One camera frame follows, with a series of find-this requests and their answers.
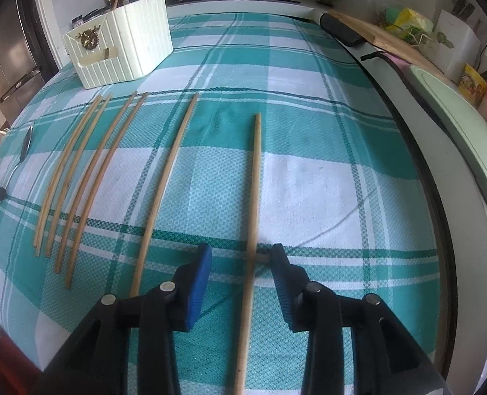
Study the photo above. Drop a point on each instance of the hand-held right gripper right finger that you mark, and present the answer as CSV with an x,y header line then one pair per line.
x,y
282,292

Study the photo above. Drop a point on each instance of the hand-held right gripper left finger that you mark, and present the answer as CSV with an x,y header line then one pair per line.
x,y
198,288

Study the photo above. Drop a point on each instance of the metal spoon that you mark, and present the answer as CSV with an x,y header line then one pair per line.
x,y
28,138

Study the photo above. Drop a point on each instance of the wooden chopstick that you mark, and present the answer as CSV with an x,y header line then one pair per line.
x,y
167,181
90,173
75,168
64,164
252,214
103,175

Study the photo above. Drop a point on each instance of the white ribbed container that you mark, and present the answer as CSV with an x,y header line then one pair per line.
x,y
132,45

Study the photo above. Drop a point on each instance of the teal plaid cloth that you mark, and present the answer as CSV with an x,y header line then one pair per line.
x,y
309,173

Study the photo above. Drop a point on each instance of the stainless steel fridge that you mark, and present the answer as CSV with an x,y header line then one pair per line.
x,y
9,49

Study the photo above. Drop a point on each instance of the black spice rack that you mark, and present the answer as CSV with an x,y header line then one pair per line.
x,y
88,15

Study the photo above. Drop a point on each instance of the light green board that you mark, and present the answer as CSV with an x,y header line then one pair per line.
x,y
461,123

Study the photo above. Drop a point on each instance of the black case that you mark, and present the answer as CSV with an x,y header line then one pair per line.
x,y
342,28

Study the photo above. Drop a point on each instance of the wooden cutting board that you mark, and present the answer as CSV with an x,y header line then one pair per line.
x,y
395,45

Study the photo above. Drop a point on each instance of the yellow packet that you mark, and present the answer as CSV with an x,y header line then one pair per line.
x,y
473,84

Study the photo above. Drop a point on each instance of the plastic bag with yellow contents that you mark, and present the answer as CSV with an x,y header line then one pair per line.
x,y
410,20

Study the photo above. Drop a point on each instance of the white knife block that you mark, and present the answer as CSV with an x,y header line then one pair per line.
x,y
455,45

